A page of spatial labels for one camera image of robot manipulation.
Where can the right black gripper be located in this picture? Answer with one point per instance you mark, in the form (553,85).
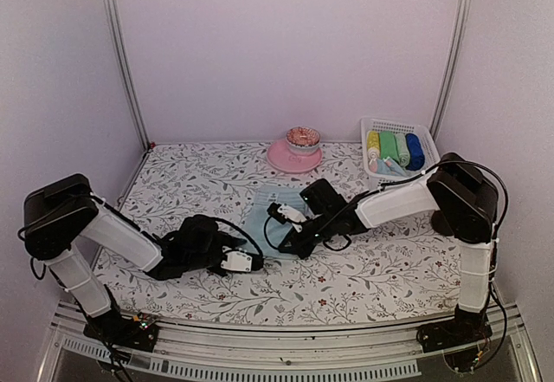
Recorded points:
(300,247)

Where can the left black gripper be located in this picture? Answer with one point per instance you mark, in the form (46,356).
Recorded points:
(227,238)

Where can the light blue towel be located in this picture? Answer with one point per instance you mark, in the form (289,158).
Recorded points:
(270,237)

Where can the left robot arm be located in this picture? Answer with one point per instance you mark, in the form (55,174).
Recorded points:
(55,215)

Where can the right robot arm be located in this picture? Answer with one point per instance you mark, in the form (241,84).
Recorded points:
(462,195)

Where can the pink plate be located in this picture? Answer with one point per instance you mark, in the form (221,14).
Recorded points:
(281,158)

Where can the patterned bowl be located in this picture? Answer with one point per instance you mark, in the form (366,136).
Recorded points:
(302,140)

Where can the floral tablecloth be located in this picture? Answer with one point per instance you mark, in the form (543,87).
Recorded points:
(400,270)

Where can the yellow rolled towel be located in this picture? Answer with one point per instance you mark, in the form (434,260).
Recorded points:
(373,147)

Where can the pale green rolled towel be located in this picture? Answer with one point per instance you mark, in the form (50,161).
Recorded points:
(402,150)

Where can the blue rolled towel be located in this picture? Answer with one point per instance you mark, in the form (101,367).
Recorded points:
(416,153)

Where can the dark brown cup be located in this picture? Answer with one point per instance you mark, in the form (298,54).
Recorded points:
(440,224)

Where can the white plastic basket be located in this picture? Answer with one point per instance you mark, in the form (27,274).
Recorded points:
(368,124)

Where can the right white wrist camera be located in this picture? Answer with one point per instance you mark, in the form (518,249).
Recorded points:
(284,213)

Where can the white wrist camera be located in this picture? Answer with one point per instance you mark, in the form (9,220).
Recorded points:
(284,213)
(239,261)

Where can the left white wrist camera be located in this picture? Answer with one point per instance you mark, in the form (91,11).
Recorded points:
(239,261)

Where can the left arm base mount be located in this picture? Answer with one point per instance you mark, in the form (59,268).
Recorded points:
(113,329)

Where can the aluminium front rail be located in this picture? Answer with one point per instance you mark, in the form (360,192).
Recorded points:
(189,350)

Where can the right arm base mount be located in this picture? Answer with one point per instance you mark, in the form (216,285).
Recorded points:
(464,328)

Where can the right aluminium post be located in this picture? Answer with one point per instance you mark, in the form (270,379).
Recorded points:
(460,23)

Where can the aluminium post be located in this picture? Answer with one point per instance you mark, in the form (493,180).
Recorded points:
(114,24)
(460,23)

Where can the left aluminium post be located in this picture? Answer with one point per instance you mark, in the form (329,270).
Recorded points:
(114,24)

